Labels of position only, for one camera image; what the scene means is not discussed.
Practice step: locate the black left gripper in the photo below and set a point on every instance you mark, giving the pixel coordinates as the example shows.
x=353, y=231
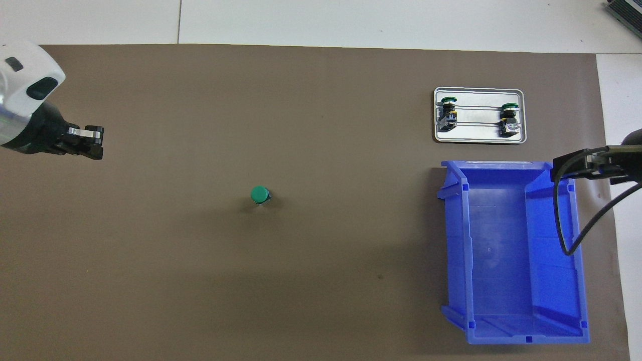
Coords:
x=42, y=133

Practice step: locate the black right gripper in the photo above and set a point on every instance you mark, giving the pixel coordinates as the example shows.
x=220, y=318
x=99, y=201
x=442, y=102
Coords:
x=633, y=160

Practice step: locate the green push button switch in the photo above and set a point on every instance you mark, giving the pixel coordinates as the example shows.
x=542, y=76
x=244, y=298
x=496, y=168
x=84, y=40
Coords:
x=259, y=194
x=509, y=120
x=448, y=115

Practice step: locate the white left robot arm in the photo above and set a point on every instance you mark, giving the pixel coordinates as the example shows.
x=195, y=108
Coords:
x=20, y=80

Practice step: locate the grey metal tray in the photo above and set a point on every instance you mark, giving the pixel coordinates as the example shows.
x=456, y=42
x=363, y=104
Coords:
x=479, y=133

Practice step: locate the blue plastic storage bin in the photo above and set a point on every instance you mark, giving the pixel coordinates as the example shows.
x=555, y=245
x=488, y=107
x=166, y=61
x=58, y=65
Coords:
x=501, y=250

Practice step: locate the brown paper table mat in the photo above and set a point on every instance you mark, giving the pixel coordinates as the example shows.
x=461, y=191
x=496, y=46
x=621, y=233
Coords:
x=200, y=100

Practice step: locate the grey ribbed device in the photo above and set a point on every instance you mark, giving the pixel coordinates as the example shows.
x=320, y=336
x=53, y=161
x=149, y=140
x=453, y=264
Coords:
x=629, y=10

